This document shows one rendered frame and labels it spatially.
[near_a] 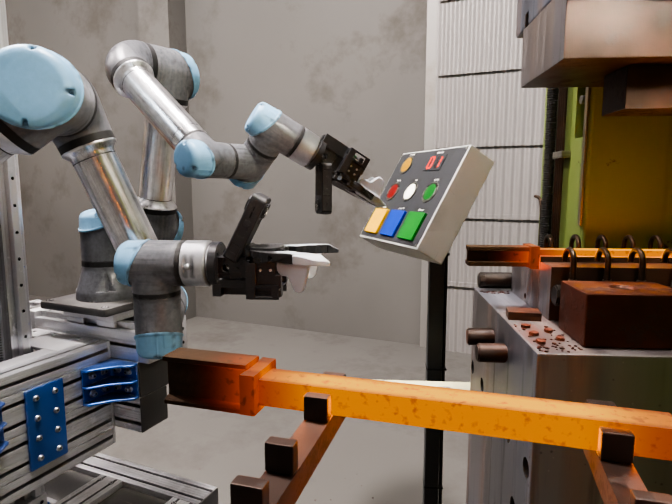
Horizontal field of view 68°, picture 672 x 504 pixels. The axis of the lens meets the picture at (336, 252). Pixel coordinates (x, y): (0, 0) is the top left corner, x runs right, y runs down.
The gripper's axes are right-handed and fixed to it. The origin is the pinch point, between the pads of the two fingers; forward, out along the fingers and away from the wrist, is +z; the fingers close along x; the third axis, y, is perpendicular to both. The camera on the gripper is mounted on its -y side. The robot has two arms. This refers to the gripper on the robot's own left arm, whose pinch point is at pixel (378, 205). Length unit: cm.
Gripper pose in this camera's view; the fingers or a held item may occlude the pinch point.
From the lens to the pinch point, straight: 119.0
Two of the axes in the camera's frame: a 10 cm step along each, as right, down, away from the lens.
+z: 8.1, 4.6, 3.6
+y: 4.7, -8.8, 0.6
